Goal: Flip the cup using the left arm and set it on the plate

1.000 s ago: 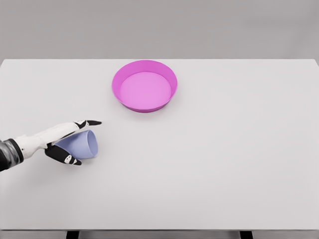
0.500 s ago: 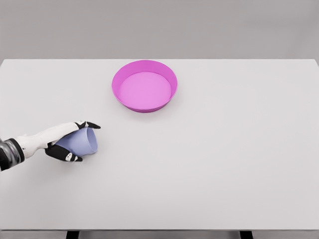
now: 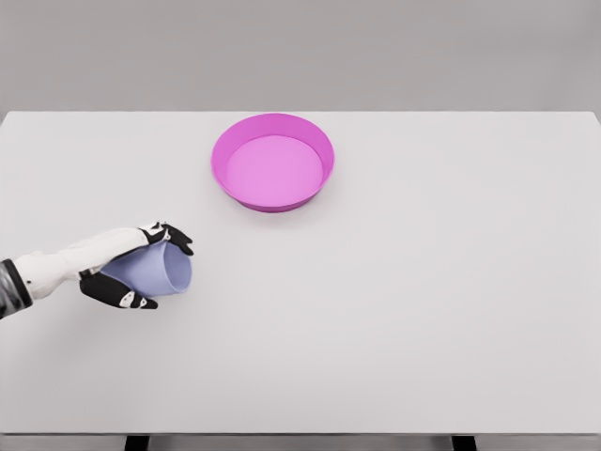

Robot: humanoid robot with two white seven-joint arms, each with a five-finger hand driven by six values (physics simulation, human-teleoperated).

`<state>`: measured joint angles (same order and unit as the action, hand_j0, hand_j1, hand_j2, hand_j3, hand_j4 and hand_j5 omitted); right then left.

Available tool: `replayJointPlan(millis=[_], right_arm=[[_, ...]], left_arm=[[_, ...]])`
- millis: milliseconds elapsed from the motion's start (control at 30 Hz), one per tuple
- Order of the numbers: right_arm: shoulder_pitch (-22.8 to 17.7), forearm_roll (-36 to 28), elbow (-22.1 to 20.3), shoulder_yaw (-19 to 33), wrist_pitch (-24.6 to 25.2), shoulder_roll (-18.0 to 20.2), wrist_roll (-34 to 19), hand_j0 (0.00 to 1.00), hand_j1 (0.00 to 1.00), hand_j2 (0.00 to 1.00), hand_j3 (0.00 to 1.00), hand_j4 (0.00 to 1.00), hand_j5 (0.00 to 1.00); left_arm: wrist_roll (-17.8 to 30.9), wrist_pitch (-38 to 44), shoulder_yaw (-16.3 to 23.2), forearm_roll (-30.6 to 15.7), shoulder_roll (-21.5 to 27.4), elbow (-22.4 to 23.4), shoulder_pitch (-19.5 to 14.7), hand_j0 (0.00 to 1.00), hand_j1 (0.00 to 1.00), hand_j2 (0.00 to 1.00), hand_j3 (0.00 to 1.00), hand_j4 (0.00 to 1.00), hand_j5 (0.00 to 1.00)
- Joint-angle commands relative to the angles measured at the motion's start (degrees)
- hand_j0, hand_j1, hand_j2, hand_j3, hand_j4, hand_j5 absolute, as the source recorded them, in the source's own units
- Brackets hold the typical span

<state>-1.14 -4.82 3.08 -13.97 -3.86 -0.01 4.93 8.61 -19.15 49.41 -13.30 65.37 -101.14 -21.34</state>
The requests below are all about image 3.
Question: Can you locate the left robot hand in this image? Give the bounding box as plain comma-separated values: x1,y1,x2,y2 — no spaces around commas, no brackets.
64,218,194,310

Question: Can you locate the lavender cup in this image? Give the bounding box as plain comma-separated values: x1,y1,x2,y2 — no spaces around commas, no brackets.
100,241,193,299

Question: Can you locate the pink round plate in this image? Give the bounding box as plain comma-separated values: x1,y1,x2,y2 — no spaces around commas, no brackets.
209,112,336,214

